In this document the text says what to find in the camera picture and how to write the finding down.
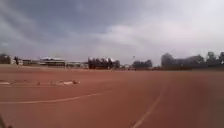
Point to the dense clump of dark trees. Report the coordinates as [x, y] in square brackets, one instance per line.
[101, 63]

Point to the small clump of trees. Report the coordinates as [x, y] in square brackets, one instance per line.
[142, 64]

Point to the long low pale-roofed building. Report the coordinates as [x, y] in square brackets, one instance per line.
[52, 61]

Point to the row of dark trees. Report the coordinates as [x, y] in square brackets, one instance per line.
[186, 62]

